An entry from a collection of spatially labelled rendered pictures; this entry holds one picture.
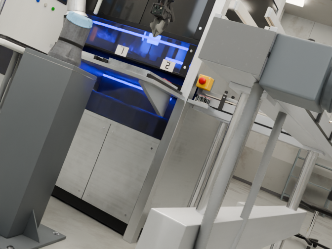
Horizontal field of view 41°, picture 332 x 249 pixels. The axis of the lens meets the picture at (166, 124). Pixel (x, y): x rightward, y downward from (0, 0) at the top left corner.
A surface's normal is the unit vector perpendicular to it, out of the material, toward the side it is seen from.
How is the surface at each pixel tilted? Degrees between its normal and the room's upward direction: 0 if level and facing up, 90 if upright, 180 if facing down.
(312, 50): 90
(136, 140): 90
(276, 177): 90
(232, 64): 90
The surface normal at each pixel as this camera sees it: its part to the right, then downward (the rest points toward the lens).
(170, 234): -0.42, -0.16
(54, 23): 0.75, 0.29
